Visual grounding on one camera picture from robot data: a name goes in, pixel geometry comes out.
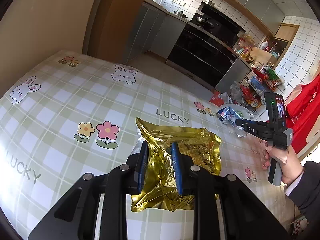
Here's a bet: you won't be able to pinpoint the purple blue snack wrapper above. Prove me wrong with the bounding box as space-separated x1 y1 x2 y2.
216 106 243 127

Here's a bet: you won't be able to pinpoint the gold foil wrapper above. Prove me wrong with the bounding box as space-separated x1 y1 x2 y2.
131 118 222 212

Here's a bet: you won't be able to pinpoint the dark sleeve right forearm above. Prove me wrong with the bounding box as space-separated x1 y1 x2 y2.
285 161 320 222

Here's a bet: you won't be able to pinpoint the grey lower kitchen cabinets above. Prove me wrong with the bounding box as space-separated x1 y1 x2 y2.
125 0 253 95

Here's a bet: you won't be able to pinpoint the person's right hand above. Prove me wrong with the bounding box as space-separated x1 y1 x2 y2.
261 144 304 185

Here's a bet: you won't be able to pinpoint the white green shopping bag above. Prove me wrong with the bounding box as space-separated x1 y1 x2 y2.
221 103 259 120

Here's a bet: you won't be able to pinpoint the red hanging apron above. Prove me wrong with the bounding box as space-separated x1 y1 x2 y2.
285 75 320 153

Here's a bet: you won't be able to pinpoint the black oven range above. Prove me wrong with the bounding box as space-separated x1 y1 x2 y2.
167 2 250 93

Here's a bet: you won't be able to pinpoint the checkered bunny tablecloth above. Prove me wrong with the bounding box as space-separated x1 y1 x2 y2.
1 51 298 239

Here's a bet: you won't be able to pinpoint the black wok pan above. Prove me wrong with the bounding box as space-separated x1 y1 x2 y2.
196 16 215 28

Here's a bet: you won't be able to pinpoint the steel cooking pot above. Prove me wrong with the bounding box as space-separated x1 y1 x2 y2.
173 10 188 18

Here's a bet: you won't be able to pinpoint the cream two-door refrigerator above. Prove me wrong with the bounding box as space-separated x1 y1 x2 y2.
1 0 94 94

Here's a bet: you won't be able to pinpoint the black camera box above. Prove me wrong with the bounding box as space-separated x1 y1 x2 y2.
264 92 286 132

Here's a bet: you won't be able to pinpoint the wire snack rack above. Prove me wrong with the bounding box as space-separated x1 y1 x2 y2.
239 62 284 110

